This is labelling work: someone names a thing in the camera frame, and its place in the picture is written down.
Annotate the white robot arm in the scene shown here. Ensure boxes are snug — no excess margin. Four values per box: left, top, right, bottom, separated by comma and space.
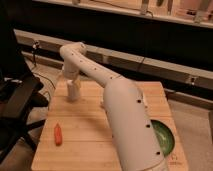
60, 42, 169, 171

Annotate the orange carrot toy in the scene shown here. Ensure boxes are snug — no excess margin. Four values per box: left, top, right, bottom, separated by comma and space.
54, 123, 62, 146

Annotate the black office chair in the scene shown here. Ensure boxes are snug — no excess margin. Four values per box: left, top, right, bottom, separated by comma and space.
0, 29, 48, 164

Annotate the green bowl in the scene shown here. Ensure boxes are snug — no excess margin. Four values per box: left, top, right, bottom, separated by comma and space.
151, 120, 175, 157

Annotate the black floor cable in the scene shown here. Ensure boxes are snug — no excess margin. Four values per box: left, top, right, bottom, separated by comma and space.
31, 41, 57, 101

